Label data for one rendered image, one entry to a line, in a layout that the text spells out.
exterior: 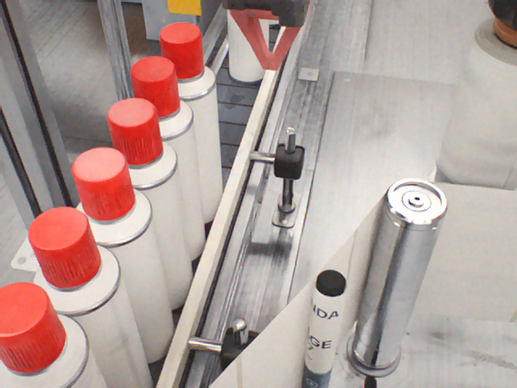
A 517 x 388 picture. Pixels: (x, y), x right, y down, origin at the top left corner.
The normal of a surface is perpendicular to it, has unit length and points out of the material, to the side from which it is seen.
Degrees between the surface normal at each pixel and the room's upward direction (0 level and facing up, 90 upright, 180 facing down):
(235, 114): 0
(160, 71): 2
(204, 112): 90
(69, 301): 42
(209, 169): 90
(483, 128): 87
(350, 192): 0
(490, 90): 87
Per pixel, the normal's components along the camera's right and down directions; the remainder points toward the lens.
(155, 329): 0.60, 0.57
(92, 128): 0.00, -0.70
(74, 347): 0.66, -0.52
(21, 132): -0.20, 0.70
